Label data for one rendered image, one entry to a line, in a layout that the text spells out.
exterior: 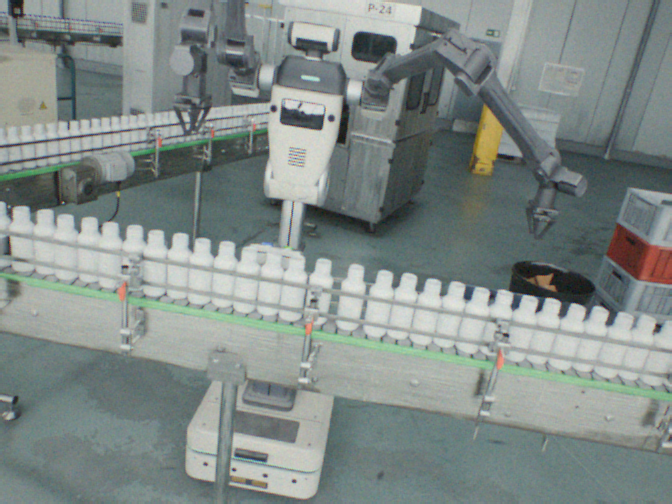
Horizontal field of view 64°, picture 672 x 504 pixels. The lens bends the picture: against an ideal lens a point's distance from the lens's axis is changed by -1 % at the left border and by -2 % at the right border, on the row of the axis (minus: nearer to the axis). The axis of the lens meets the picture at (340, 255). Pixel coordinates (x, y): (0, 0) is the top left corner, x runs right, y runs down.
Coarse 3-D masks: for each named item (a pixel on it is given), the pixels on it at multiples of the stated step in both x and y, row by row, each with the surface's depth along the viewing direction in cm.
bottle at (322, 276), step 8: (320, 264) 132; (328, 264) 133; (320, 272) 132; (328, 272) 133; (312, 280) 133; (320, 280) 132; (328, 280) 133; (312, 296) 134; (328, 296) 135; (320, 304) 134; (328, 304) 136; (328, 312) 138; (320, 320) 136
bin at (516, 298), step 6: (468, 288) 189; (474, 288) 189; (486, 288) 189; (468, 294) 190; (492, 294) 189; (516, 294) 188; (522, 294) 188; (516, 300) 189; (540, 300) 188; (510, 306) 190; (516, 306) 190; (540, 306) 189; (534, 312) 190; (474, 432) 155; (474, 438) 155; (546, 438) 153
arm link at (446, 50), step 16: (448, 32) 131; (432, 48) 134; (448, 48) 131; (464, 48) 131; (480, 48) 131; (400, 64) 150; (416, 64) 144; (432, 64) 139; (448, 64) 132; (464, 64) 131; (480, 64) 131; (368, 80) 165; (384, 80) 160; (400, 80) 158
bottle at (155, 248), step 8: (152, 232) 135; (160, 232) 135; (152, 240) 133; (160, 240) 133; (144, 248) 134; (152, 248) 133; (160, 248) 134; (152, 256) 133; (160, 256) 134; (144, 264) 135; (152, 264) 134; (160, 264) 135; (144, 272) 136; (152, 272) 135; (160, 272) 135; (152, 280) 136; (160, 280) 136; (144, 288) 137; (152, 288) 136; (152, 296) 138
